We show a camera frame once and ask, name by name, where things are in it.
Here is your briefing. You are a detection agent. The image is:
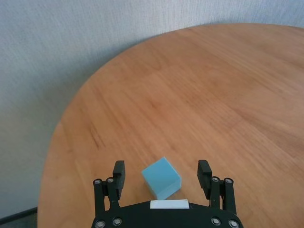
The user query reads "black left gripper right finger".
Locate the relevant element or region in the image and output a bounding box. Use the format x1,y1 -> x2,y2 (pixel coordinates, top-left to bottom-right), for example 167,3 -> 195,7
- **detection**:
198,160 -> 237,211

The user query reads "light blue cube block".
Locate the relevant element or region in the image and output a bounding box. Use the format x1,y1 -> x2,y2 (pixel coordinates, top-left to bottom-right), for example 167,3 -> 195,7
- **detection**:
142,156 -> 182,200

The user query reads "dark baseboard strip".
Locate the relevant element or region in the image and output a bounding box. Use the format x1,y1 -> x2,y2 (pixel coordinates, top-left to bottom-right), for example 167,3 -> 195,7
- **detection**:
0,206 -> 38,224

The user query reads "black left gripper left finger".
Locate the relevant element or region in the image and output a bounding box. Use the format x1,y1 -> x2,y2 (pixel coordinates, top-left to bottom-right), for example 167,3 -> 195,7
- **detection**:
92,161 -> 126,212

